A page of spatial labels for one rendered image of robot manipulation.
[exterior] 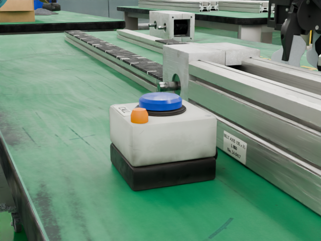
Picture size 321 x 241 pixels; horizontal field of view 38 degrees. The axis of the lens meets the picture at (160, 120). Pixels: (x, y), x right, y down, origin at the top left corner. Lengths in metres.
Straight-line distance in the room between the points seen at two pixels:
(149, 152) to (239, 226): 0.10
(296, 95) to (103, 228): 0.18
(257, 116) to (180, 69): 0.18
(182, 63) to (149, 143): 0.21
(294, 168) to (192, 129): 0.09
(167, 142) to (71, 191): 0.09
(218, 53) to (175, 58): 0.06
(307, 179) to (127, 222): 0.14
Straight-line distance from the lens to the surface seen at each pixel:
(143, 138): 0.39
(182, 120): 0.40
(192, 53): 0.57
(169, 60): 0.63
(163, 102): 0.41
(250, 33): 3.23
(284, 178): 0.41
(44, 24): 2.64
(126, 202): 0.39
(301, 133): 0.38
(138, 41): 1.51
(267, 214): 0.38
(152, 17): 1.74
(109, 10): 12.15
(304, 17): 0.73
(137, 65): 0.86
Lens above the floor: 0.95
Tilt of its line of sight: 16 degrees down
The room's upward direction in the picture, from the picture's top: straight up
